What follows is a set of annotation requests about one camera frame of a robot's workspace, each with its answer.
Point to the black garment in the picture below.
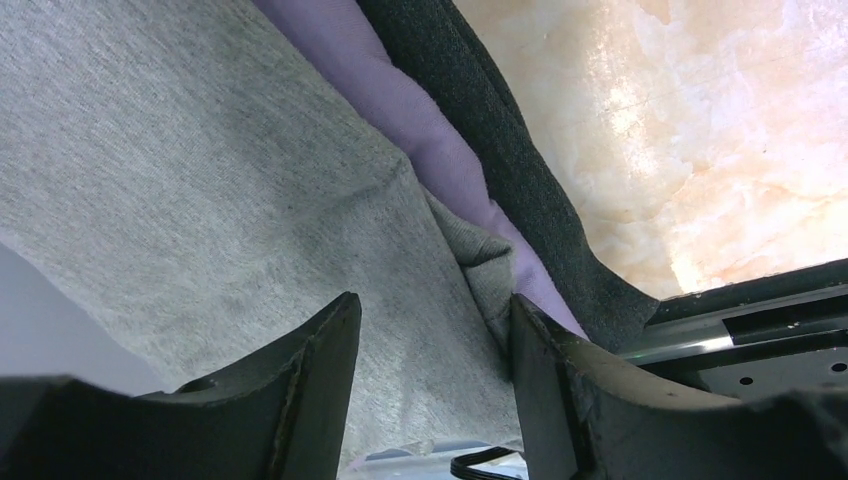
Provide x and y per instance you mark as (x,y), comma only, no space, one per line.
(432,43)

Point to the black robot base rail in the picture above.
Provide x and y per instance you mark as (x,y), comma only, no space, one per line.
(752,339)

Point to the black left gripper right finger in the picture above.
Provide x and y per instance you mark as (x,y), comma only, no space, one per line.
(586,413)

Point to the grey garment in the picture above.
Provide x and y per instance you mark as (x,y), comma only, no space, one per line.
(181,172)

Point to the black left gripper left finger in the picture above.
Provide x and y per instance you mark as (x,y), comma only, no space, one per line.
(278,413)

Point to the purple garment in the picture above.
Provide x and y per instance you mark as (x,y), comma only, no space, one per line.
(342,45)

